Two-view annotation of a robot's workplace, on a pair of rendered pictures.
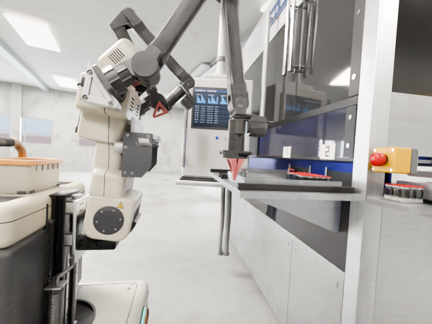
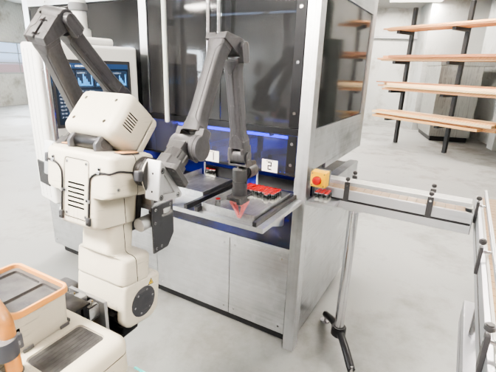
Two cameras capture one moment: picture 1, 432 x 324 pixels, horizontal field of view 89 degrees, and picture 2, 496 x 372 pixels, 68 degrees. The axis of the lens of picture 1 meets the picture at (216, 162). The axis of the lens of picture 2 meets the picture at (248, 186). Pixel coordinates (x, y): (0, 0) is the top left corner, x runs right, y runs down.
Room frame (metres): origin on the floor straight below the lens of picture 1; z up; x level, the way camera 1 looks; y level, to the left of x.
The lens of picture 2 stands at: (-0.13, 0.98, 1.47)
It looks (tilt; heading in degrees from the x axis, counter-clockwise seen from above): 18 degrees down; 309
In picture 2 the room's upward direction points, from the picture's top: 2 degrees clockwise
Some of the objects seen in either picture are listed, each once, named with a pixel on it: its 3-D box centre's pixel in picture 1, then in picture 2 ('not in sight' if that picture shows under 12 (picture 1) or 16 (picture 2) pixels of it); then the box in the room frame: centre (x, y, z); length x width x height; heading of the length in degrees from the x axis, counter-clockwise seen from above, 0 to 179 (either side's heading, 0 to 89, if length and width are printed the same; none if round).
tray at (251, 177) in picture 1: (277, 180); (248, 201); (0.84, -0.24, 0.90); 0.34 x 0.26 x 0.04; 99
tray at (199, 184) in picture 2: (269, 173); (201, 181); (1.20, -0.30, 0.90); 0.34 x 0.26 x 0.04; 99
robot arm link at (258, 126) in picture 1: (248, 118); (244, 164); (0.76, -0.10, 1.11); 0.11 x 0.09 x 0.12; 100
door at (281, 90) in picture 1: (279, 76); (183, 58); (1.41, -0.37, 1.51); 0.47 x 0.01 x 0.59; 9
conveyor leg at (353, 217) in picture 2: not in sight; (345, 274); (0.52, -0.67, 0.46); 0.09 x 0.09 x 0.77; 9
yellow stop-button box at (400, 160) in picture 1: (393, 160); (320, 178); (0.63, -0.51, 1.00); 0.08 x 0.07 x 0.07; 99
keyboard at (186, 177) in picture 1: (210, 179); not in sight; (1.50, 0.03, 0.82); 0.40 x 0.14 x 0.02; 88
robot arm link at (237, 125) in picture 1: (238, 127); (240, 174); (0.75, -0.07, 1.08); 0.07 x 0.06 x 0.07; 100
